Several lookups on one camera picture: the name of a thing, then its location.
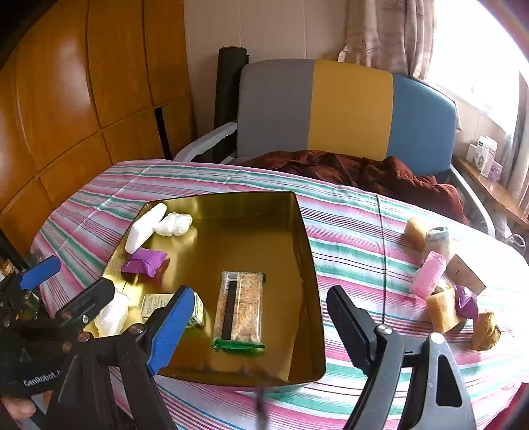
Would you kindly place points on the pink patterned curtain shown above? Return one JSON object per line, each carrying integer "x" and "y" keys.
{"x": 396, "y": 36}

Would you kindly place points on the dark red blanket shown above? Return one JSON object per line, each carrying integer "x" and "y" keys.
{"x": 389, "y": 177}

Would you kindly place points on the white plastic packet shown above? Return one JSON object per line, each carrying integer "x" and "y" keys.
{"x": 111, "y": 319}

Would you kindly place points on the gold metal tray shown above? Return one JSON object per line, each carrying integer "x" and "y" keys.
{"x": 247, "y": 257}

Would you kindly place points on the green white small box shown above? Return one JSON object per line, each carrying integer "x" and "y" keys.
{"x": 152, "y": 302}

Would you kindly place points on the grey yellow blue chair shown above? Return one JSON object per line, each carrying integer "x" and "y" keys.
{"x": 350, "y": 109}

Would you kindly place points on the black rolled mat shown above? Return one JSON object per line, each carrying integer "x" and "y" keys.
{"x": 231, "y": 61}

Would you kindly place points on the beige cardboard box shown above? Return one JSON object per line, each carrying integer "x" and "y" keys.
{"x": 461, "y": 274}

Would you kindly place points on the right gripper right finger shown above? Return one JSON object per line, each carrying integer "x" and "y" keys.
{"x": 436, "y": 397}

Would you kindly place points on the green snack bar packet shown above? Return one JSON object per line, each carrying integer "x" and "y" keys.
{"x": 238, "y": 319}

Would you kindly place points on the white oblong bottle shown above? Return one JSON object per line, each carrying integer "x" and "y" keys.
{"x": 142, "y": 229}

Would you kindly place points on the purple small pouch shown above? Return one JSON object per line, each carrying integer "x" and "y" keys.
{"x": 144, "y": 261}

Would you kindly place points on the white boxes on shelf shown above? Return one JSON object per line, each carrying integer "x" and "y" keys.
{"x": 482, "y": 156}

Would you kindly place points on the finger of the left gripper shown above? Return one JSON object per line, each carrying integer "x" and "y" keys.
{"x": 82, "y": 309}
{"x": 34, "y": 277}

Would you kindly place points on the yellow sponge block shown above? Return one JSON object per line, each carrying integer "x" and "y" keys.
{"x": 416, "y": 234}
{"x": 442, "y": 311}

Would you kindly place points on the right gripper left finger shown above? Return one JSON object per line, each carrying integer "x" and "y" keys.
{"x": 83, "y": 397}

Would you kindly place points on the person left hand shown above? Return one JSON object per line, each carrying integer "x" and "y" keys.
{"x": 19, "y": 409}

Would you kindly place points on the wooden wardrobe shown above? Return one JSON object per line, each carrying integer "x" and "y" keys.
{"x": 90, "y": 84}

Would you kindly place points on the brown sock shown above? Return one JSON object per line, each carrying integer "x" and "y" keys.
{"x": 486, "y": 333}

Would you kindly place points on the striped tablecloth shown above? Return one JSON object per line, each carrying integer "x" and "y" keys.
{"x": 357, "y": 241}

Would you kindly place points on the wooden side shelf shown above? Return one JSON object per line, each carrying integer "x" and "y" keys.
{"x": 496, "y": 193}

